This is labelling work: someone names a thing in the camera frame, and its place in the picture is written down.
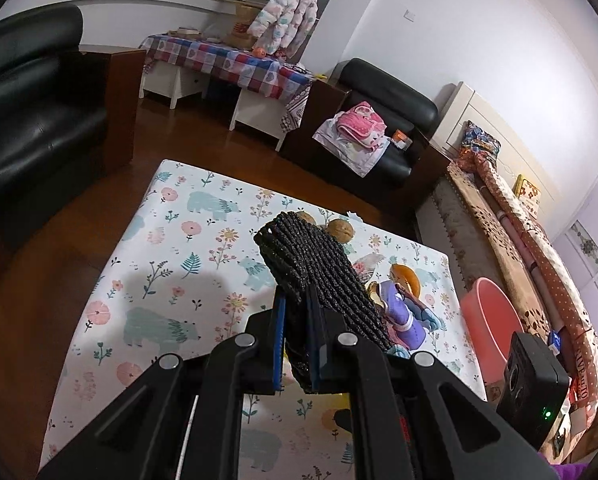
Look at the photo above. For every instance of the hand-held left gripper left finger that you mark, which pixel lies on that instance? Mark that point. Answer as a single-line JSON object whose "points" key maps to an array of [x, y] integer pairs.
{"points": [[279, 332]]}

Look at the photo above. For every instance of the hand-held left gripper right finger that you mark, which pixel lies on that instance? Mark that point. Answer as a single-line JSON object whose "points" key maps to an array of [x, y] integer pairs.
{"points": [[313, 345]]}

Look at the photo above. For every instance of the pink plastic bucket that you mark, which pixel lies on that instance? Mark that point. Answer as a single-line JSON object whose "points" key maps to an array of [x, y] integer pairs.
{"points": [[489, 320]]}

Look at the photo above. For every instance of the black foam net sleeve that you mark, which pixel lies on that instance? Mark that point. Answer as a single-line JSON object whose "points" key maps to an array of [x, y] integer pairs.
{"points": [[309, 260]]}

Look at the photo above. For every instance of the person's right forearm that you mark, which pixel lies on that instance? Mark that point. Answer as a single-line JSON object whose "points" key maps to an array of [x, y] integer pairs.
{"points": [[564, 471]]}

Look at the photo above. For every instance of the blue tissue packet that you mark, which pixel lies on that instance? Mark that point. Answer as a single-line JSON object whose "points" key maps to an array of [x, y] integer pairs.
{"points": [[555, 342]]}

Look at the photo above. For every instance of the white striped wrapper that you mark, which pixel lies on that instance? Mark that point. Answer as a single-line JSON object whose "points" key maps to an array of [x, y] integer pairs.
{"points": [[368, 266]]}

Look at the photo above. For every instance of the purple toy figure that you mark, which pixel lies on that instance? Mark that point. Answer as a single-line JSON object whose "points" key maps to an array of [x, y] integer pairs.
{"points": [[404, 310]]}

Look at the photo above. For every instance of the floral bear tablecloth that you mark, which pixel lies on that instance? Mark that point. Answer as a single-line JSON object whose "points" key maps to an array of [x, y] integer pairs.
{"points": [[179, 260]]}

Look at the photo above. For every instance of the orange dotted quilt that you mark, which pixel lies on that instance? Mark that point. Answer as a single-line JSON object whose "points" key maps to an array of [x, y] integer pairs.
{"points": [[544, 250]]}

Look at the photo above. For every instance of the lilac wardrobe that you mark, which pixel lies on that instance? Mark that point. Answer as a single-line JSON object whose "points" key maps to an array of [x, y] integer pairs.
{"points": [[594, 260]]}

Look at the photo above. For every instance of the brown leaf blanket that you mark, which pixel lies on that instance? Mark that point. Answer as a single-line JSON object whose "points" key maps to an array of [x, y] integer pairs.
{"points": [[499, 245]]}

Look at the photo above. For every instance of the white printed cloth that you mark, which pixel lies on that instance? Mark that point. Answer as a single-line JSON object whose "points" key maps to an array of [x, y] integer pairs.
{"points": [[359, 160]]}

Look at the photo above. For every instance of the yellow floral pillow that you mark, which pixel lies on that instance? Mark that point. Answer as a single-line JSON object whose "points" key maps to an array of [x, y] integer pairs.
{"points": [[526, 192]]}

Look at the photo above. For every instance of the orange lidded jar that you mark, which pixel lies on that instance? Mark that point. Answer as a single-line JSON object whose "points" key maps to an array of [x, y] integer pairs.
{"points": [[401, 140]]}

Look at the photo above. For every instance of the pink cartoon garment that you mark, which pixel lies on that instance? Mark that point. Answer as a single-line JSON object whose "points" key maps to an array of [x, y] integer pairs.
{"points": [[361, 122]]}

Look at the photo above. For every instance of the colourful cartoon pillow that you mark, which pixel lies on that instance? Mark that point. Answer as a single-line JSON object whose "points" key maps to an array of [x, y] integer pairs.
{"points": [[481, 140]]}

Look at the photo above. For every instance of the black leather armchair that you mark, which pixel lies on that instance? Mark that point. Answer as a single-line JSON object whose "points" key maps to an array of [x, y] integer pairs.
{"points": [[379, 90]]}

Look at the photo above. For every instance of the white table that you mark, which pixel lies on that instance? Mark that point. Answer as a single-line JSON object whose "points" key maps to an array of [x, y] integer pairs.
{"points": [[171, 82]]}

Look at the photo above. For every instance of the checked tablecloth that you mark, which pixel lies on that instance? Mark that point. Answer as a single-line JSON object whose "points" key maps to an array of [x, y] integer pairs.
{"points": [[229, 62]]}

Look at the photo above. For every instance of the dark wooden side cabinet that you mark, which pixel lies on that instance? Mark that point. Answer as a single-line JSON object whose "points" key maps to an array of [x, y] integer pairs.
{"points": [[124, 100]]}

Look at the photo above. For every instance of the small orange fruit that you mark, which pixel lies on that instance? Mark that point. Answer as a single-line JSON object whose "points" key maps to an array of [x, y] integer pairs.
{"points": [[259, 52]]}

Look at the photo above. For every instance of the white bed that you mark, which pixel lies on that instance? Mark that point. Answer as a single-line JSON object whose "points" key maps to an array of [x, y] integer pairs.
{"points": [[484, 105]]}

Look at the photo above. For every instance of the pink white puffy jacket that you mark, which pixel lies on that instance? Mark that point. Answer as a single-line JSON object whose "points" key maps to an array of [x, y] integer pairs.
{"points": [[289, 10]]}

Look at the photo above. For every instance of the black leather sofa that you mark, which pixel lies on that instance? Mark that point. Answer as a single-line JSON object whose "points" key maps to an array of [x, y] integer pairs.
{"points": [[34, 110]]}

